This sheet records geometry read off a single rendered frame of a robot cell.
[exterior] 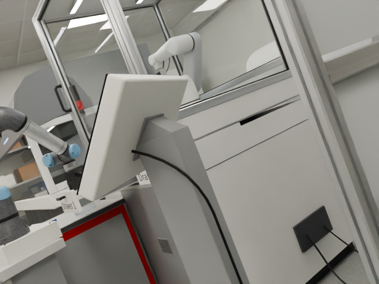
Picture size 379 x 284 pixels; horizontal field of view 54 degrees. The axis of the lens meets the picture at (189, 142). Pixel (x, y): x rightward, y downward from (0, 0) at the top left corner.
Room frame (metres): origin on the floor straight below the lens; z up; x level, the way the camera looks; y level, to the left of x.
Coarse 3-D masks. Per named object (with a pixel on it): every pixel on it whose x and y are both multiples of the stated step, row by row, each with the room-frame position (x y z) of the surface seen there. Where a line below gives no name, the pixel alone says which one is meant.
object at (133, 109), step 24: (120, 96) 0.86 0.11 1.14; (144, 96) 0.99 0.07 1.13; (168, 96) 1.18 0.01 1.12; (96, 120) 0.88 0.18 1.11; (120, 120) 0.90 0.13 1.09; (144, 120) 1.04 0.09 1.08; (168, 120) 1.15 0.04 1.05; (96, 144) 0.89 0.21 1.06; (120, 144) 0.95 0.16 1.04; (96, 168) 0.89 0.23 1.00; (120, 168) 1.00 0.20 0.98; (144, 168) 1.20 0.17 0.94; (96, 192) 0.91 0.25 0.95
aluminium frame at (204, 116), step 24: (48, 0) 2.15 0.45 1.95; (120, 24) 1.58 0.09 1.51; (48, 48) 2.37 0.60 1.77; (120, 48) 1.64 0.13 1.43; (144, 72) 1.59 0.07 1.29; (288, 72) 2.06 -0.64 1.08; (216, 96) 1.77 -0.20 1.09; (240, 96) 1.85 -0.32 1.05; (264, 96) 1.93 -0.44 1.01; (288, 96) 2.03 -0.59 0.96; (192, 120) 1.67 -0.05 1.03; (216, 120) 1.74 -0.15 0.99
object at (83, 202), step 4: (128, 180) 1.91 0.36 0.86; (132, 180) 1.92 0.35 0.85; (136, 180) 1.93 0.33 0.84; (124, 184) 1.89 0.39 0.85; (128, 184) 1.90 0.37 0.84; (116, 188) 1.86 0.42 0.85; (120, 188) 1.88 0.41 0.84; (76, 192) 2.00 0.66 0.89; (108, 192) 1.84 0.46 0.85; (112, 192) 1.85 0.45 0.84; (80, 196) 1.77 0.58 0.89; (104, 196) 1.83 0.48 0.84; (80, 200) 1.76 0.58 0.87; (84, 200) 1.77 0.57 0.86; (88, 200) 1.78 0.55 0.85; (96, 200) 1.80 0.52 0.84; (80, 204) 1.76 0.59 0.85; (84, 204) 1.77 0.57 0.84; (88, 204) 1.78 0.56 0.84
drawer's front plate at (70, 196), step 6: (60, 192) 1.94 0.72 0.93; (66, 192) 1.81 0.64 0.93; (72, 192) 1.74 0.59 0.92; (66, 198) 1.84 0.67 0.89; (72, 198) 1.75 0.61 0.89; (66, 204) 1.88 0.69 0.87; (72, 204) 1.79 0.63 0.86; (78, 204) 1.74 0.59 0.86; (66, 210) 1.93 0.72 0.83; (72, 210) 1.82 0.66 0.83; (78, 210) 1.73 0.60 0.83
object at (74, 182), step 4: (76, 168) 2.18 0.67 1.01; (68, 172) 2.16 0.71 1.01; (72, 172) 2.18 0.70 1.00; (68, 176) 2.17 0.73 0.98; (72, 176) 2.18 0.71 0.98; (76, 176) 2.18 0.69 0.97; (68, 180) 2.18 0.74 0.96; (72, 180) 2.18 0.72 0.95; (76, 180) 2.16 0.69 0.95; (68, 184) 2.15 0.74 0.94; (72, 184) 2.16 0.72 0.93; (76, 184) 2.17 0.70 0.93; (72, 188) 2.16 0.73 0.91; (76, 188) 2.16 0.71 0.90
